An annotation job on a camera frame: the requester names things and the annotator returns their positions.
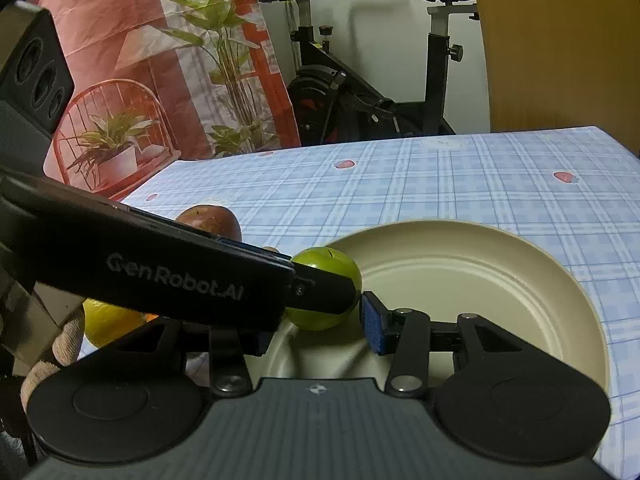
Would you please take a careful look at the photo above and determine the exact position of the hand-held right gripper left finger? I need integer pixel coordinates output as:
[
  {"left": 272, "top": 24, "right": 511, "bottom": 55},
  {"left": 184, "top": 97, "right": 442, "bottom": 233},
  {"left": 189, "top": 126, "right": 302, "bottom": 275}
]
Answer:
[{"left": 115, "top": 317, "right": 275, "bottom": 397}]

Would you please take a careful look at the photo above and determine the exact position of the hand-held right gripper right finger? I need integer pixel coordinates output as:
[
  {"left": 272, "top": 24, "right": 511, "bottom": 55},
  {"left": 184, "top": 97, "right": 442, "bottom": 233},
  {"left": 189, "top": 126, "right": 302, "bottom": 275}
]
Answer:
[{"left": 361, "top": 290, "right": 531, "bottom": 396}]

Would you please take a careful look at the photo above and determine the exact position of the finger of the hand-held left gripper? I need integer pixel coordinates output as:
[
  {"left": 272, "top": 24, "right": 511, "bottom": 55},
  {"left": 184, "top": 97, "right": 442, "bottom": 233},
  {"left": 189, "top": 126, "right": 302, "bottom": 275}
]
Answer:
[
  {"left": 285, "top": 260, "right": 362, "bottom": 315},
  {"left": 215, "top": 236, "right": 293, "bottom": 263}
]

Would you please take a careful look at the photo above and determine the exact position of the small green lime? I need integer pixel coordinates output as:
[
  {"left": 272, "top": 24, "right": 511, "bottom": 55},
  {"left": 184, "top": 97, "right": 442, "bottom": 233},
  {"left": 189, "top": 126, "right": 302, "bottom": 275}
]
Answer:
[{"left": 285, "top": 246, "right": 362, "bottom": 332}]

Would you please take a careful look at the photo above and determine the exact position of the red apple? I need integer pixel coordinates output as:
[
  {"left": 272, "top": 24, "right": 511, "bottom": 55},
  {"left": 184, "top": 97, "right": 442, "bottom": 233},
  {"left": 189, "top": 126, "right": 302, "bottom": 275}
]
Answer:
[{"left": 175, "top": 205, "right": 243, "bottom": 243}]

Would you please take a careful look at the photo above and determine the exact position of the yellow lemon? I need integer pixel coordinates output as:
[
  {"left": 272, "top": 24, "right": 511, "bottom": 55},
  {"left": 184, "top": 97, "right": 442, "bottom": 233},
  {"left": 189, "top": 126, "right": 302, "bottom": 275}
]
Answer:
[{"left": 82, "top": 298, "right": 146, "bottom": 348}]

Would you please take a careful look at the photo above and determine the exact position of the cream plate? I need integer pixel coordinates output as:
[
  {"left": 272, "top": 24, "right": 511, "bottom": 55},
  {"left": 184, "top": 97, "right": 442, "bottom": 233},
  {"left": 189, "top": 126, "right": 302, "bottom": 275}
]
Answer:
[{"left": 260, "top": 220, "right": 611, "bottom": 396}]

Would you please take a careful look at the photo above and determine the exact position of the person's left hand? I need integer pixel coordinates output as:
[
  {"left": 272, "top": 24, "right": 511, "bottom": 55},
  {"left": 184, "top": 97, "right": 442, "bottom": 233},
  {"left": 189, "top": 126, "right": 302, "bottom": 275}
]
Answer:
[{"left": 20, "top": 305, "right": 87, "bottom": 411}]

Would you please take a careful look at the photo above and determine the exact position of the black exercise bike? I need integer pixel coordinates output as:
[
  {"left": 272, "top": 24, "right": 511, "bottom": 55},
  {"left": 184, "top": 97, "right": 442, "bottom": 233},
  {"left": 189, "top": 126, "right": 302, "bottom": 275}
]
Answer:
[{"left": 250, "top": 0, "right": 481, "bottom": 148}]

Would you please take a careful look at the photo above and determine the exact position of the plant print curtain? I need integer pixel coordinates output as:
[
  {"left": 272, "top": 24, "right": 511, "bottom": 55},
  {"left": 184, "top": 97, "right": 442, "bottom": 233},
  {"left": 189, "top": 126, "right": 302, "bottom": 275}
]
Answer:
[{"left": 0, "top": 0, "right": 301, "bottom": 201}]

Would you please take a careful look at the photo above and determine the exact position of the wooden door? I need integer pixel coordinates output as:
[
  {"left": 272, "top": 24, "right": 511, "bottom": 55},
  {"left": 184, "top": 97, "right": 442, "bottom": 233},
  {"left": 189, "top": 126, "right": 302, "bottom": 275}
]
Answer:
[{"left": 467, "top": 0, "right": 640, "bottom": 156}]

